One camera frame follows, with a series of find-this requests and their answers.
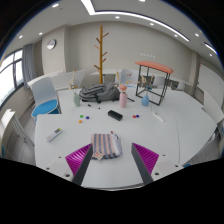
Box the grey curtain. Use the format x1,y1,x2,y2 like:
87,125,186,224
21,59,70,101
21,43,37,89

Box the black rectangular case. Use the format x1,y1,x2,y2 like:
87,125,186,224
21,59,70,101
107,109,124,122

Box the green vase with dried flowers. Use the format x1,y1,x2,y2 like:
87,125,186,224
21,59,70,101
69,69,82,108

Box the round wall clock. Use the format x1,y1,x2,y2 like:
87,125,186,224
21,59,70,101
46,38,57,51

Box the striped grey towel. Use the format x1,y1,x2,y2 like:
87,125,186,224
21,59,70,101
90,133,123,160

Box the ceiling light strip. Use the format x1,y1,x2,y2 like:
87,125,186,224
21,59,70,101
79,0,190,43

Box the black frame stand orange top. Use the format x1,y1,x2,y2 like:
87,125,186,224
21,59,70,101
134,60,175,107

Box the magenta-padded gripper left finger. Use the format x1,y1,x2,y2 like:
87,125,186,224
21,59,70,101
44,143,94,186

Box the pink vase with flowers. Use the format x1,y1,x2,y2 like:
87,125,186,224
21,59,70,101
115,71,134,109

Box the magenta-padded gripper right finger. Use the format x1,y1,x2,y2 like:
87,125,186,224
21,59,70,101
130,142,184,186

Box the white chair with blue cushion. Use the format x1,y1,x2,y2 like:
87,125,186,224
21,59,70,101
30,77,62,123

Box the grey backpack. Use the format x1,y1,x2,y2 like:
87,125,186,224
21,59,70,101
78,82,121,104

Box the window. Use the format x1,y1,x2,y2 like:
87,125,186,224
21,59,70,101
0,49,24,107

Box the recessed ceiling lights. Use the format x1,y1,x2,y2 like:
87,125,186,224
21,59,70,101
18,0,218,56

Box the white marker pen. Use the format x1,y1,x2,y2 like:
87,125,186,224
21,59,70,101
152,111,165,123

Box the wooden coat rack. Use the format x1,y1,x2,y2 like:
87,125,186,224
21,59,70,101
93,24,110,85

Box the blue vase with flowers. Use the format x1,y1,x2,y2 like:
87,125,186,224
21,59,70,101
140,74,156,107

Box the white remote control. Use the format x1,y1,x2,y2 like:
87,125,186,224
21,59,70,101
45,127,64,143

